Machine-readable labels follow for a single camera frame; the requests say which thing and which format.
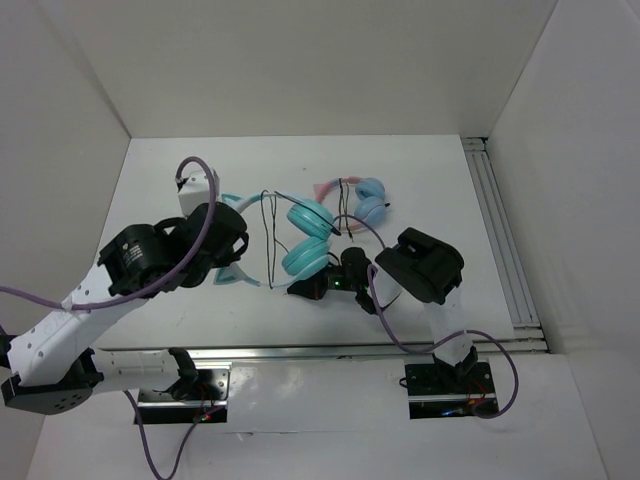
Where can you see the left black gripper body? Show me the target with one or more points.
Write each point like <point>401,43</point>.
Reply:
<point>198,273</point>

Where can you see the front aluminium rail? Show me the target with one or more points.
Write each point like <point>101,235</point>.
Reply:
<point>300,352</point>

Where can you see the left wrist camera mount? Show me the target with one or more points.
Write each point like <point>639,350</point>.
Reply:
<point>193,190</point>

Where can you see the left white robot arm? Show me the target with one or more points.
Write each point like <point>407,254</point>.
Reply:
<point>55,366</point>

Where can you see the pink blue cat headphones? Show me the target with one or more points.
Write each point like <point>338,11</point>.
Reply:
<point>372,202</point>

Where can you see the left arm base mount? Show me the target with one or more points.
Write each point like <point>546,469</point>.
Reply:
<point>207,401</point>

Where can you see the aluminium rail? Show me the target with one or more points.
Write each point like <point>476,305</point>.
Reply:
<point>528,330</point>
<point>300,352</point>

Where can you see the right side aluminium rail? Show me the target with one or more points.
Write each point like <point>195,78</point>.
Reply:
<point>528,330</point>

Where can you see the white front cover panel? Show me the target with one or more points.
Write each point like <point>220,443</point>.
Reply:
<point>331,396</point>

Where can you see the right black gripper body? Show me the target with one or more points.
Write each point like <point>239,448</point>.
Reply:
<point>338,280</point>

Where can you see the teal cat ear headphones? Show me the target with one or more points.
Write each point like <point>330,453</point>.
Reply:
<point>298,238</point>

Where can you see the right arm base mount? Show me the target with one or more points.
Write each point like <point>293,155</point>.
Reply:
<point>430,397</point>

